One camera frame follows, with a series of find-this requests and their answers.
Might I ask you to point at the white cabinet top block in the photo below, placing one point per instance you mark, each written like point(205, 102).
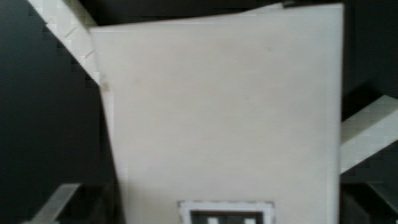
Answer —
point(225, 87)

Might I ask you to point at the white L-shaped fence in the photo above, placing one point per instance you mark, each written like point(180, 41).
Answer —
point(370, 127)

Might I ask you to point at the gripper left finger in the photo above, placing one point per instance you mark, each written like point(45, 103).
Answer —
point(79, 205)

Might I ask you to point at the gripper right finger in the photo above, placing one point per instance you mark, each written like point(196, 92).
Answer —
point(369, 204)

